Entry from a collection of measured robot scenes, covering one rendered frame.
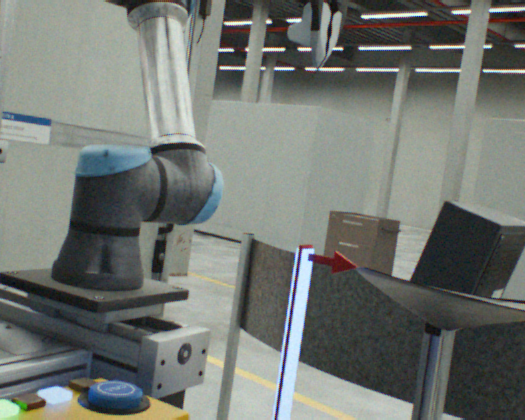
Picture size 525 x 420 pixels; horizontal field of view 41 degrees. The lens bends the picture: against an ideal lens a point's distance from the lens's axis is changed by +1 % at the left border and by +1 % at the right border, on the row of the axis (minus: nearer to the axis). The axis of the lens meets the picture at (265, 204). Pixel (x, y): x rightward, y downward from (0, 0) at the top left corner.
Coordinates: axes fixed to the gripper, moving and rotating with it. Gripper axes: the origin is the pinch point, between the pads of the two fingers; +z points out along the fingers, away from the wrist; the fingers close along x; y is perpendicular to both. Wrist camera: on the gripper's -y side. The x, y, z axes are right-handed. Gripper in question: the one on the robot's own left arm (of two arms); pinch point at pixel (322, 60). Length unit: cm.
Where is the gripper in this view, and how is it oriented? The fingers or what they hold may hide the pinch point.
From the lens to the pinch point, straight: 104.4
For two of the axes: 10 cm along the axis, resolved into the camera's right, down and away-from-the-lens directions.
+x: -5.2, -0.3, -8.6
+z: -1.4, 9.9, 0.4
